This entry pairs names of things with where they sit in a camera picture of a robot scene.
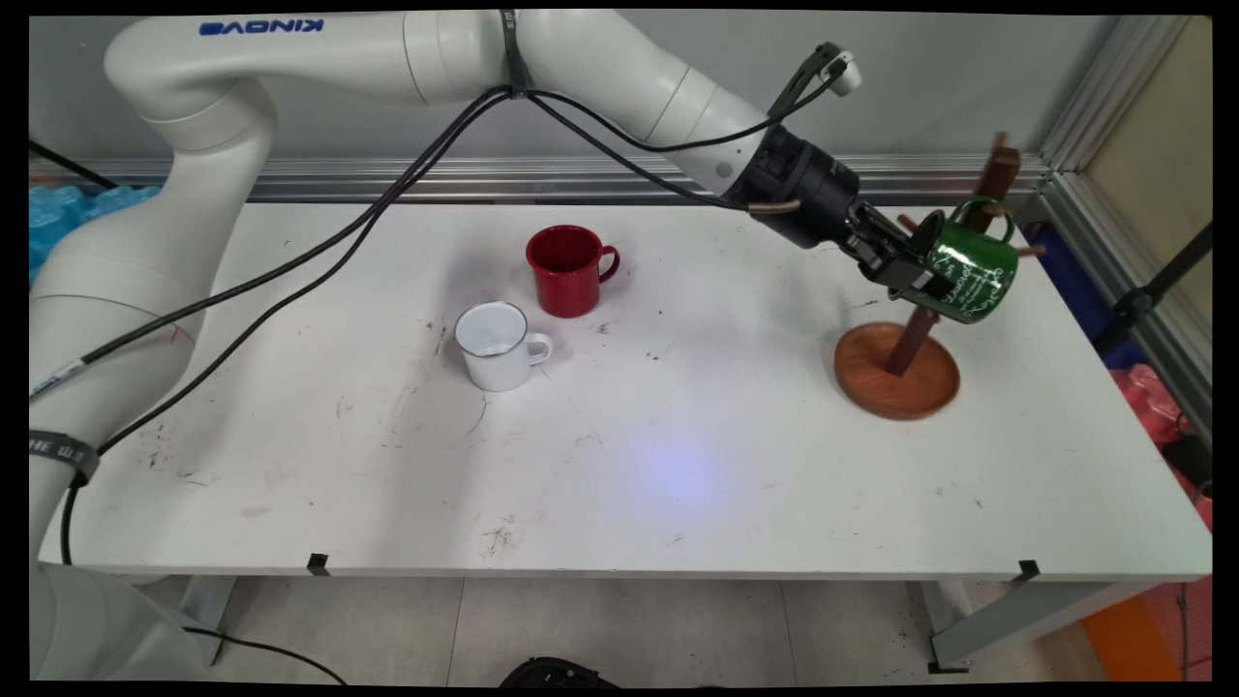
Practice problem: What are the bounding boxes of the blue plastic sheet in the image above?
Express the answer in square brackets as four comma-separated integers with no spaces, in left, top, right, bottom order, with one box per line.
[1026,227,1148,371]

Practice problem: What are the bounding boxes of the black printed cable strap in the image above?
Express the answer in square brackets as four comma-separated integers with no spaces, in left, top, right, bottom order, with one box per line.
[29,429,102,488]

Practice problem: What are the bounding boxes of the grey metal table leg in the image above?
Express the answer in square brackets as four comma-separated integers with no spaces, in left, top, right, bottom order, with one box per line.
[174,575,239,661]
[908,579,1163,676]

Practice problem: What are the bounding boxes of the pink red plastic bag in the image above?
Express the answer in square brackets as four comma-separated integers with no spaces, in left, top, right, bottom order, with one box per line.
[1108,363,1213,531]

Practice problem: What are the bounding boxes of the red enamel mug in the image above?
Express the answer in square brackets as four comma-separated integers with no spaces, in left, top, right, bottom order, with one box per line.
[526,225,621,319]

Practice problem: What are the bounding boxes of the blue plastic bags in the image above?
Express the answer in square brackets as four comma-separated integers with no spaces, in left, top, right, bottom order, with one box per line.
[29,184,163,288]

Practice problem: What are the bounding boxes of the green enamel mug white print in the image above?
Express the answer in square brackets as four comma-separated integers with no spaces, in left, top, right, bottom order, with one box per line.
[905,197,1019,325]

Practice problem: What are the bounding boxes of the aluminium frame corner rails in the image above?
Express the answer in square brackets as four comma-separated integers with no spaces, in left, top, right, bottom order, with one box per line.
[1038,15,1213,448]

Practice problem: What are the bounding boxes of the aluminium frame rail long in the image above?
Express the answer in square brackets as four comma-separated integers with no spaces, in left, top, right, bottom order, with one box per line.
[29,155,1051,205]

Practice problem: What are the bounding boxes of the black camera cable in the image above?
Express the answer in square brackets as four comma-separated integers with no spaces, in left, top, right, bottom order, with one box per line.
[29,60,853,403]

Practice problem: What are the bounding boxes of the black floor cable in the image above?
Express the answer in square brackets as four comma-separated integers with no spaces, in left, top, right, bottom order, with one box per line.
[184,627,351,687]

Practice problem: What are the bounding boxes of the black cable with brass connector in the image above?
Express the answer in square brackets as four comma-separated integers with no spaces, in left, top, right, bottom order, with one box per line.
[60,87,804,567]

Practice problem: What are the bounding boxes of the wooden mug tree stand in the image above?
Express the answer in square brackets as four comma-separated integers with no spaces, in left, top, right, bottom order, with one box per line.
[833,131,1048,423]

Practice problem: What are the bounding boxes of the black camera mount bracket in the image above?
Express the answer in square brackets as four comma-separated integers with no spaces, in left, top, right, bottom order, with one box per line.
[769,42,843,123]

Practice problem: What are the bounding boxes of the small white wrist camera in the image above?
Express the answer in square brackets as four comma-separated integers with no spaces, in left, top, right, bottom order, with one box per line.
[823,50,863,99]

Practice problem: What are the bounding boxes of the black object on floor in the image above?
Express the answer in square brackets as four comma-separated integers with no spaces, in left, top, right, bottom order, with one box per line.
[497,655,622,689]

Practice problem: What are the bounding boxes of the black background cable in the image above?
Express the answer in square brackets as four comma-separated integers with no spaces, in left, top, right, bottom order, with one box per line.
[29,140,122,192]

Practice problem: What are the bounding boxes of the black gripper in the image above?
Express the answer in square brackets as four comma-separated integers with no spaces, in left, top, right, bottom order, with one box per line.
[743,124,960,297]

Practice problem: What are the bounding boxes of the black tripod stand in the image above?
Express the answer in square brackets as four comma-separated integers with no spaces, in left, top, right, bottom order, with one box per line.
[1092,223,1213,357]

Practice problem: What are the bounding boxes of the orange box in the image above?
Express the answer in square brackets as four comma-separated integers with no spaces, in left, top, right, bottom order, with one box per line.
[1079,593,1190,683]

